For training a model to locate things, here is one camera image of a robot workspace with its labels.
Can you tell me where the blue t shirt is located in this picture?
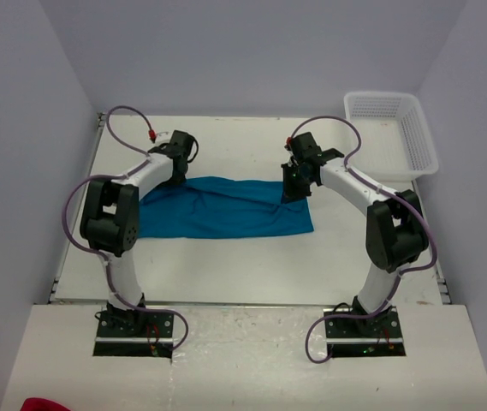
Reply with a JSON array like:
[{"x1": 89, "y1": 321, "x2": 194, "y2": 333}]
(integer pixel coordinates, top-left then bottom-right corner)
[{"x1": 139, "y1": 176, "x2": 314, "y2": 240}]

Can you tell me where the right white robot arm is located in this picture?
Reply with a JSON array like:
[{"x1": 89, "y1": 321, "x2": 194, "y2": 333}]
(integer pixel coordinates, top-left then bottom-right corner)
[{"x1": 282, "y1": 133, "x2": 431, "y2": 337}]

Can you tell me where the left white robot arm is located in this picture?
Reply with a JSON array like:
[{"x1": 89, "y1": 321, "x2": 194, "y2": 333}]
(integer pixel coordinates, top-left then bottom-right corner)
[{"x1": 80, "y1": 130, "x2": 199, "y2": 337}]

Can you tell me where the white plastic basket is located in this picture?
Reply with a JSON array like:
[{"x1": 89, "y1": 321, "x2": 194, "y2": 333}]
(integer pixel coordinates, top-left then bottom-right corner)
[{"x1": 344, "y1": 92, "x2": 439, "y2": 182}]

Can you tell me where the red cloth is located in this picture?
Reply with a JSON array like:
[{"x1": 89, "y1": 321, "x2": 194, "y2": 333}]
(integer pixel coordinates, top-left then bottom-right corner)
[{"x1": 20, "y1": 397, "x2": 70, "y2": 411}]

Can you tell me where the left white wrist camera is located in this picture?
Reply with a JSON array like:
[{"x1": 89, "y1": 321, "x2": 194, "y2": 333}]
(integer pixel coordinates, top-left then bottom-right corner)
[{"x1": 148, "y1": 129, "x2": 170, "y2": 144}]

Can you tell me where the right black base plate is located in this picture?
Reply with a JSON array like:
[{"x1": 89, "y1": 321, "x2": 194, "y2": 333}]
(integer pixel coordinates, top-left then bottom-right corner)
[{"x1": 324, "y1": 307, "x2": 406, "y2": 359}]

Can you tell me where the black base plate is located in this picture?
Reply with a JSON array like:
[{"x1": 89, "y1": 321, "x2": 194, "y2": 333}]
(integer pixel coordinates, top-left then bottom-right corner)
[
  {"x1": 92, "y1": 306, "x2": 174, "y2": 360},
  {"x1": 324, "y1": 307, "x2": 406, "y2": 359}
]

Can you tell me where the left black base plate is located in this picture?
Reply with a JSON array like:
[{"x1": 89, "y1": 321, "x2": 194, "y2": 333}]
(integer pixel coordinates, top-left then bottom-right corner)
[{"x1": 92, "y1": 306, "x2": 174, "y2": 360}]

